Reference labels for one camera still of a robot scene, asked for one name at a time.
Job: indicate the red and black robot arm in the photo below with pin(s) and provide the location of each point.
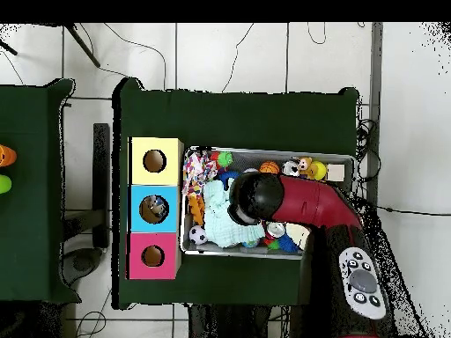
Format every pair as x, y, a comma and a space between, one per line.
317, 204

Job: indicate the light blue muslin cloth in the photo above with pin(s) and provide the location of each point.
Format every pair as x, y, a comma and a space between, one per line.
222, 225

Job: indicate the brown monkey plush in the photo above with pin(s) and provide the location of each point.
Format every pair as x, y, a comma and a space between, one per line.
306, 166

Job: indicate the polka dot paper napkin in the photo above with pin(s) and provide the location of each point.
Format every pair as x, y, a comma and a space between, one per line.
197, 172

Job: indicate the silver mesh bin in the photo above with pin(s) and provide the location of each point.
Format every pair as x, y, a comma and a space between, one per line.
211, 250

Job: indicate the black panel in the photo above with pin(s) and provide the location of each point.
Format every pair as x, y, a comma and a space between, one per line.
101, 158

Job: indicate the black tripod leg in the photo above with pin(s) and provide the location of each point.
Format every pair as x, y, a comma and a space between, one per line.
8, 48
82, 45

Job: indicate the green plastic object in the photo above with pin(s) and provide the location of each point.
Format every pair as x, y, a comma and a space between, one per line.
4, 185

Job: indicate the cream muslin cloth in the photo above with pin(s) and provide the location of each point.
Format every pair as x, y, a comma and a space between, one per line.
297, 236

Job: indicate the small soccer ball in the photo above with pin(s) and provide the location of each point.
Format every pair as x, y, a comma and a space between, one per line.
198, 235

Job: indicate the small orange basketball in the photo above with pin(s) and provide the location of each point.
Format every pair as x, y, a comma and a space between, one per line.
269, 167

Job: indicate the wooden box with three holes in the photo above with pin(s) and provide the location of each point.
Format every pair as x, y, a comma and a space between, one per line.
169, 169

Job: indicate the pale wooden block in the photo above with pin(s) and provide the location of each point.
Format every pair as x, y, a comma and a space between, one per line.
335, 172

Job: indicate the orange plastic object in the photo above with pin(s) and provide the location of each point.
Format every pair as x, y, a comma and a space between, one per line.
7, 156

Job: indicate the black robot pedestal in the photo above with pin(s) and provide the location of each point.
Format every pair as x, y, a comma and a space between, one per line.
229, 324

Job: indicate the grey round base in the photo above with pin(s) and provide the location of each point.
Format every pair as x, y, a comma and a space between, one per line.
82, 262

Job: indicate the dark green table cloth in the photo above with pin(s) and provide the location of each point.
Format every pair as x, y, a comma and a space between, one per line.
31, 229
246, 119

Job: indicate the yellow ball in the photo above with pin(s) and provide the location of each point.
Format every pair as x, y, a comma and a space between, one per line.
320, 170

